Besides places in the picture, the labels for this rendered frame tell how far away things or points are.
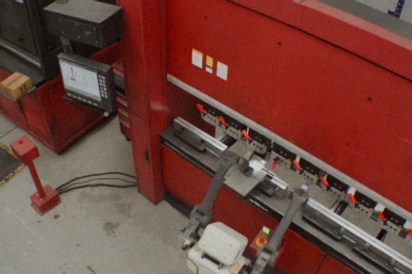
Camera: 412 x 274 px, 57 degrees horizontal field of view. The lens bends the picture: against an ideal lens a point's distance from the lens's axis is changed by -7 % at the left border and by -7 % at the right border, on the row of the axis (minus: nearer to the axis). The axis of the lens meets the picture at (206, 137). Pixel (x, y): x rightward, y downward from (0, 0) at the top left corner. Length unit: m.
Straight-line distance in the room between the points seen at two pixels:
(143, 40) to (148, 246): 1.83
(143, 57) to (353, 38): 1.42
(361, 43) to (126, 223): 2.66
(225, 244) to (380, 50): 1.19
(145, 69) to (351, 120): 1.42
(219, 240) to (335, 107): 0.92
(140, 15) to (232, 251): 1.52
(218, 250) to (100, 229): 1.91
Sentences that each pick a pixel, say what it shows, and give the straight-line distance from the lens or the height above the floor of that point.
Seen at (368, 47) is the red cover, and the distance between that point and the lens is 1.99.
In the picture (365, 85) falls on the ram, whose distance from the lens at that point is 2.10.
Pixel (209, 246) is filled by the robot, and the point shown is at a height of 1.33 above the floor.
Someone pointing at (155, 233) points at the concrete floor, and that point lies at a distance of 3.75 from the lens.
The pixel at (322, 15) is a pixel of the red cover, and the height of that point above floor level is 2.28.
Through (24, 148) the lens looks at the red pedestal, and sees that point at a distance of 3.54.
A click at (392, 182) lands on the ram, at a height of 1.54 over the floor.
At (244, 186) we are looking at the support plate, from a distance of 2.79.
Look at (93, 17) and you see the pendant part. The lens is 2.69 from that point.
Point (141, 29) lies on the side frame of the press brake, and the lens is 2.68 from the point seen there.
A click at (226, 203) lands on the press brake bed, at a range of 3.20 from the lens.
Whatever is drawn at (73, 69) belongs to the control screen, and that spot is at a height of 1.53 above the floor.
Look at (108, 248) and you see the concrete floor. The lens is 3.71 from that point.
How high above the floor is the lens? 3.14
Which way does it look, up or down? 44 degrees down
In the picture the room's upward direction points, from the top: 3 degrees clockwise
